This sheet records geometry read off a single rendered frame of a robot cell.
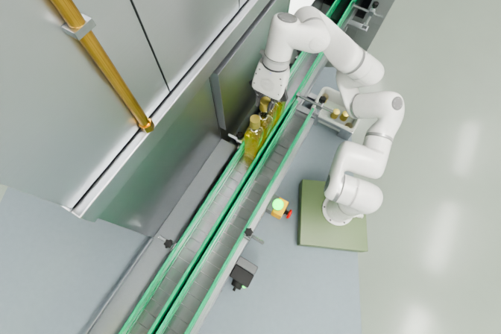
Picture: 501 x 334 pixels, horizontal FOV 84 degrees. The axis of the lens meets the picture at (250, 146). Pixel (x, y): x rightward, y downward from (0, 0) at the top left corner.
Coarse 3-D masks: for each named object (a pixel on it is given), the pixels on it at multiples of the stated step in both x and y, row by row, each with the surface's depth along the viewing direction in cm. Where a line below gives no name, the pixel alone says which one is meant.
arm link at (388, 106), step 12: (360, 96) 92; (372, 96) 88; (384, 96) 85; (396, 96) 85; (360, 108) 91; (372, 108) 88; (384, 108) 85; (396, 108) 85; (384, 120) 87; (396, 120) 86; (372, 132) 89; (384, 132) 88; (396, 132) 89
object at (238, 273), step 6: (240, 258) 104; (240, 264) 103; (246, 264) 103; (252, 264) 103; (234, 270) 102; (240, 270) 102; (252, 270) 102; (234, 276) 101; (240, 276) 101; (246, 276) 101; (252, 276) 101; (240, 282) 100; (246, 282) 100
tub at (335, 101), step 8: (328, 88) 135; (320, 96) 133; (336, 96) 136; (312, 104) 131; (328, 104) 139; (336, 104) 140; (328, 112) 138; (328, 120) 128; (336, 120) 136; (352, 120) 136; (344, 128) 126; (352, 128) 126
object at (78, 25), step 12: (60, 0) 32; (60, 12) 33; (72, 12) 34; (72, 24) 35; (84, 24) 36; (72, 36) 36; (84, 36) 37; (96, 48) 39; (96, 60) 41; (108, 60) 42; (108, 72) 44; (120, 84) 47; (120, 96) 50; (132, 96) 51; (132, 108) 53; (144, 120) 58
